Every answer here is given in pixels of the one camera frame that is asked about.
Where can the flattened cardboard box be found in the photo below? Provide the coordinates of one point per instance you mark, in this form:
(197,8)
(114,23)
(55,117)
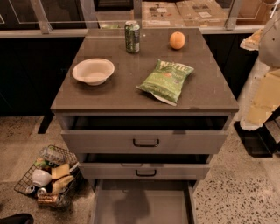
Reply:
(192,13)

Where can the grey drawer cabinet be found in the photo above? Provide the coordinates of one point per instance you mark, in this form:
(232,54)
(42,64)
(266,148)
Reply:
(205,91)

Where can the green soda can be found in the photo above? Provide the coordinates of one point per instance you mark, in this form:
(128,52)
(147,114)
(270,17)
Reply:
(132,36)

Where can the white ceramic cup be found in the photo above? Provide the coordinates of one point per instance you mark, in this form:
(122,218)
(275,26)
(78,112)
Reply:
(41,178)

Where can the black wire basket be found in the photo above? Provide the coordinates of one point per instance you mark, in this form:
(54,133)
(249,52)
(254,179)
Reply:
(52,179)

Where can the middle grey drawer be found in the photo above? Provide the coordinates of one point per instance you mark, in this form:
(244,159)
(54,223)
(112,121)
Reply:
(145,166)

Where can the orange fruit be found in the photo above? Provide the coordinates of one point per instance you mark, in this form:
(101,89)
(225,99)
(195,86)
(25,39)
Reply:
(177,40)

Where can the black shoe tip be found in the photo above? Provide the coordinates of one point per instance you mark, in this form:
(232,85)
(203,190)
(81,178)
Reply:
(21,218)

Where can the top grey drawer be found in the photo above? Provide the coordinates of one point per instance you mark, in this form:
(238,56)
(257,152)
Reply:
(193,134)

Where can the black floor tray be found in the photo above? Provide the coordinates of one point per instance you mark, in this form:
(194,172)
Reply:
(258,143)

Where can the grey drawer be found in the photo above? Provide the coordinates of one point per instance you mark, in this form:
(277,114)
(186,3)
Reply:
(143,202)
(193,134)
(145,166)

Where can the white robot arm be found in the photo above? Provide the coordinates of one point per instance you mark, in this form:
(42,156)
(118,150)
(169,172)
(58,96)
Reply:
(269,47)

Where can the bottom grey drawer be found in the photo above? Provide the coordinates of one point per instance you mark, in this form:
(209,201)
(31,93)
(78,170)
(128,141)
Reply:
(143,202)

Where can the white paper bowl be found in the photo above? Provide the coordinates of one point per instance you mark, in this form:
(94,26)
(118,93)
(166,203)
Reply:
(93,71)

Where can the green chip bag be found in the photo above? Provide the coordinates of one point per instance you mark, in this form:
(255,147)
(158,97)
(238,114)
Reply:
(166,81)

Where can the yellow sponge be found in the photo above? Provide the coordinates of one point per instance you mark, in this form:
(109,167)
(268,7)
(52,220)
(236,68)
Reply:
(60,171)

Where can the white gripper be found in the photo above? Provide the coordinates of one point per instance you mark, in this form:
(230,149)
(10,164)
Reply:
(270,44)

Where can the snack bar wrapper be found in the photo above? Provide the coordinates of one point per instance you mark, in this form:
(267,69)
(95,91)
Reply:
(48,199)

